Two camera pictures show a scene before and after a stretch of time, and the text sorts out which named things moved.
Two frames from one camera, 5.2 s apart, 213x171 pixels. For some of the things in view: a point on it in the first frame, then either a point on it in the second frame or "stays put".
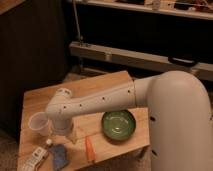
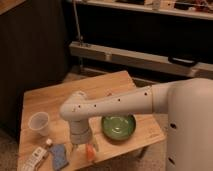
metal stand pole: x=77 y=23 stays put
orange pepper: x=90 y=149 stays put
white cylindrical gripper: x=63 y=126 -> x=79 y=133
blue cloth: x=58 y=153 stays put
